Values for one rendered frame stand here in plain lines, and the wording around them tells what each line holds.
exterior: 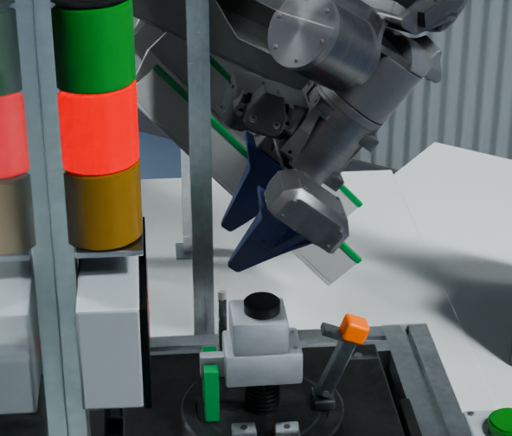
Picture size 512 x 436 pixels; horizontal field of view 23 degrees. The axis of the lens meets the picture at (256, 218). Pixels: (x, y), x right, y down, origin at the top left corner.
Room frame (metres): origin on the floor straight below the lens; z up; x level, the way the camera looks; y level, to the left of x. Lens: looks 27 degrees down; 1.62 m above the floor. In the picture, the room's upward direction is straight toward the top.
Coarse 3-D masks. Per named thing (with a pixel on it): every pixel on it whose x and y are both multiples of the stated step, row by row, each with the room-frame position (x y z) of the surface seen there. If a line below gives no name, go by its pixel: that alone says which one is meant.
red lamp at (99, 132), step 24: (72, 96) 0.67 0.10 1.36; (96, 96) 0.67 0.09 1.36; (120, 96) 0.67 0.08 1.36; (72, 120) 0.67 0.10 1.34; (96, 120) 0.66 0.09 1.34; (120, 120) 0.67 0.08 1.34; (72, 144) 0.67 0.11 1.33; (96, 144) 0.66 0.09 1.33; (120, 144) 0.67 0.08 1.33; (72, 168) 0.67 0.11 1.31; (96, 168) 0.66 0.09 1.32; (120, 168) 0.67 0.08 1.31
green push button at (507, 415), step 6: (504, 408) 0.91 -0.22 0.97; (510, 408) 0.91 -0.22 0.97; (492, 414) 0.90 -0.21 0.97; (498, 414) 0.90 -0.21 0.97; (504, 414) 0.90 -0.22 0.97; (510, 414) 0.90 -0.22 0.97; (492, 420) 0.89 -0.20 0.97; (498, 420) 0.89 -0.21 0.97; (504, 420) 0.89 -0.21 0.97; (510, 420) 0.89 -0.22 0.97; (492, 426) 0.89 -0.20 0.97; (498, 426) 0.88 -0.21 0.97; (504, 426) 0.88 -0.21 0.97; (510, 426) 0.88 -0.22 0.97; (492, 432) 0.88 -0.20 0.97; (498, 432) 0.88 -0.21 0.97; (504, 432) 0.88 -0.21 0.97; (510, 432) 0.88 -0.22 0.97
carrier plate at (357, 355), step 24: (168, 360) 0.99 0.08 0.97; (192, 360) 0.99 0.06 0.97; (312, 360) 0.99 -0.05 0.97; (360, 360) 0.99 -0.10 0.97; (168, 384) 0.95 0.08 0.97; (192, 384) 0.95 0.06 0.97; (360, 384) 0.95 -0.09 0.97; (384, 384) 0.95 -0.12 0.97; (144, 408) 0.91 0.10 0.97; (168, 408) 0.91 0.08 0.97; (360, 408) 0.91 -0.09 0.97; (384, 408) 0.91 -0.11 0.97; (144, 432) 0.88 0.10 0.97; (168, 432) 0.88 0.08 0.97; (360, 432) 0.88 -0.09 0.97; (384, 432) 0.88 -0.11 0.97
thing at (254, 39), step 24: (144, 0) 1.11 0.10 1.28; (168, 0) 1.11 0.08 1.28; (216, 0) 1.23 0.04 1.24; (240, 0) 1.23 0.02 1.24; (168, 24) 1.11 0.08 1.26; (216, 24) 1.10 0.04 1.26; (240, 24) 1.20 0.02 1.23; (264, 24) 1.23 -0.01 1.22; (216, 48) 1.10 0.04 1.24; (240, 48) 1.10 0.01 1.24; (264, 48) 1.16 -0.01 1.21; (264, 72) 1.10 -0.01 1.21; (288, 72) 1.10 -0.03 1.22
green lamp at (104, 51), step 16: (128, 0) 0.68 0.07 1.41; (64, 16) 0.67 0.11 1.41; (80, 16) 0.66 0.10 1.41; (96, 16) 0.67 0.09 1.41; (112, 16) 0.67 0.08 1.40; (128, 16) 0.68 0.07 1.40; (64, 32) 0.67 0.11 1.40; (80, 32) 0.66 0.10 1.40; (96, 32) 0.67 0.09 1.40; (112, 32) 0.67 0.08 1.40; (128, 32) 0.68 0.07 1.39; (64, 48) 0.67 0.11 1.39; (80, 48) 0.66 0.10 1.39; (96, 48) 0.66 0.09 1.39; (112, 48) 0.67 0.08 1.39; (128, 48) 0.68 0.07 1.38; (64, 64) 0.67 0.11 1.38; (80, 64) 0.66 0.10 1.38; (96, 64) 0.66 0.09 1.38; (112, 64) 0.67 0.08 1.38; (128, 64) 0.68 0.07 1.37; (64, 80) 0.67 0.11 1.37; (80, 80) 0.66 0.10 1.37; (96, 80) 0.66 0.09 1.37; (112, 80) 0.67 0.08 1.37; (128, 80) 0.68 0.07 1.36
